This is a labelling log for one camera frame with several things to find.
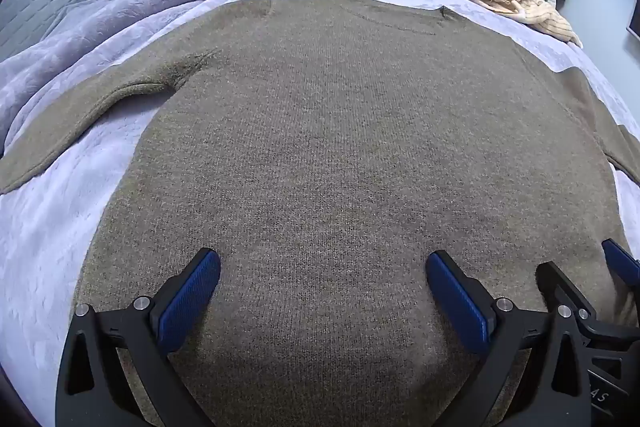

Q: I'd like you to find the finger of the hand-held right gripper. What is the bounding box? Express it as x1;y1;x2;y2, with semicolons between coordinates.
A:
602;238;640;280
536;261;601;325

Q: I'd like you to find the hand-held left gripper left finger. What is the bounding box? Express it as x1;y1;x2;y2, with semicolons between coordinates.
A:
55;248;222;427

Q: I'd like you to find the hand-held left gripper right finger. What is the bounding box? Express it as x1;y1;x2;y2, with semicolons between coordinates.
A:
425;250;596;427

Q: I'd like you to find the lavender plush blanket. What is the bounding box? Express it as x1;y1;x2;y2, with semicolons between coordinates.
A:
0;0;640;408

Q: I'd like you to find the olive brown knit sweater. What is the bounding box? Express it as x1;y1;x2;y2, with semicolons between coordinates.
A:
0;0;640;427

